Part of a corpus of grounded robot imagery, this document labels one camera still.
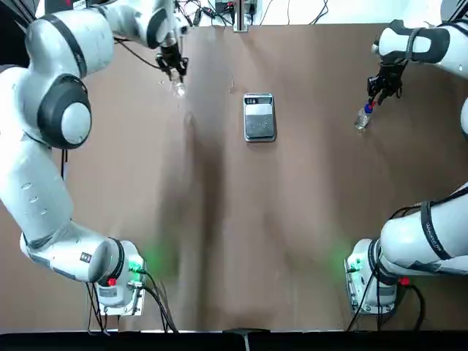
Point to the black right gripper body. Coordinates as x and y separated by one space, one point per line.
392 70

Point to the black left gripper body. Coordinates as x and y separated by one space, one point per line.
171 53

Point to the clear glass bottle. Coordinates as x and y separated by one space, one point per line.
179 89

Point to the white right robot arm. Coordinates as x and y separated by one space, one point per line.
420 237

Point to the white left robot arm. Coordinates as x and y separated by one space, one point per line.
55 47

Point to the clear dropper bottle blue cap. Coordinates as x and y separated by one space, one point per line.
362 118

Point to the silver electronic balance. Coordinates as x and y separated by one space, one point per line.
259 124

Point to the black plug adapter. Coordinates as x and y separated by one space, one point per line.
197 16

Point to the black electronics box red logo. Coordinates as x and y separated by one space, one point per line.
67 2

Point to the right base red plug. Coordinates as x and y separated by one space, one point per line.
404 281

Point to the base red plug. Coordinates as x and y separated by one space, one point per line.
404 281
111 282

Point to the left base red plug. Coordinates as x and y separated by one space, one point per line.
111 282

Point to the aluminium profile post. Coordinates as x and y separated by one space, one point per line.
242 18

